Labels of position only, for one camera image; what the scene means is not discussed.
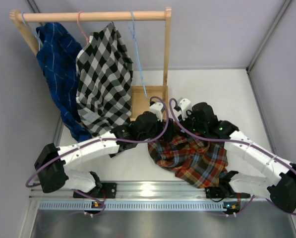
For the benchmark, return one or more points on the black white checkered shirt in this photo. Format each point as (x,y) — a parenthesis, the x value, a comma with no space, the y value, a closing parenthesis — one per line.
(104,94)

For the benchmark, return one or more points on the light blue empty hanger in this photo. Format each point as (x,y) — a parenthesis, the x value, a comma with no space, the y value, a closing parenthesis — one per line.
(132,31)

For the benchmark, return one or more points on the perforated cable duct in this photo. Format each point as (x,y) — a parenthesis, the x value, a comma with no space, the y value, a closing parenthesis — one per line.
(134,205)

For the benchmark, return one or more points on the wooden clothes rack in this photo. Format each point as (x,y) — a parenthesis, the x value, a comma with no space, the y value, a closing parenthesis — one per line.
(140,94)

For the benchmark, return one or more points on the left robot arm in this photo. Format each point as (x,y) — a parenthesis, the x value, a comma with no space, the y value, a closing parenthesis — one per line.
(56,166)

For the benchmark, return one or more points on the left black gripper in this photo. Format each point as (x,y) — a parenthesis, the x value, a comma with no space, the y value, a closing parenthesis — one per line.
(169,133)

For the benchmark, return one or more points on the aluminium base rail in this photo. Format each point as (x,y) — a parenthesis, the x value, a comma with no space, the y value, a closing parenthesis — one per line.
(136,190)

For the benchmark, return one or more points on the pink hanger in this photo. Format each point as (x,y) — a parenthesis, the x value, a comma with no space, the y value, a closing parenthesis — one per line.
(81,28)

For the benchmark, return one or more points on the light blue left hanger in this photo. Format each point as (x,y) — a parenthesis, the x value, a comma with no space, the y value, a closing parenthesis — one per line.
(31,29)

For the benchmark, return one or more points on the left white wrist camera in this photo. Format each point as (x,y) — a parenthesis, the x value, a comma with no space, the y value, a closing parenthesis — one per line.
(157,108)

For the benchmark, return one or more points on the red orange plaid shirt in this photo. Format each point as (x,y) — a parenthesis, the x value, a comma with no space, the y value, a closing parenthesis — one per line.
(199,163)

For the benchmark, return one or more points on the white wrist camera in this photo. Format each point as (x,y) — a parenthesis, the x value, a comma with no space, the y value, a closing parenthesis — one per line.
(184,105)
(157,108)

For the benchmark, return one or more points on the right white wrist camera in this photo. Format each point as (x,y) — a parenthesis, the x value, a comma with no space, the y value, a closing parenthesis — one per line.
(184,105)

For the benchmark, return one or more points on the blue plaid shirt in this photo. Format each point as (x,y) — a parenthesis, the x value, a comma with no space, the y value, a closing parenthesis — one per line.
(57,60)

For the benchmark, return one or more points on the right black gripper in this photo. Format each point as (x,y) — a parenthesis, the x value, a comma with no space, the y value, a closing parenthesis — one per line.
(184,123)

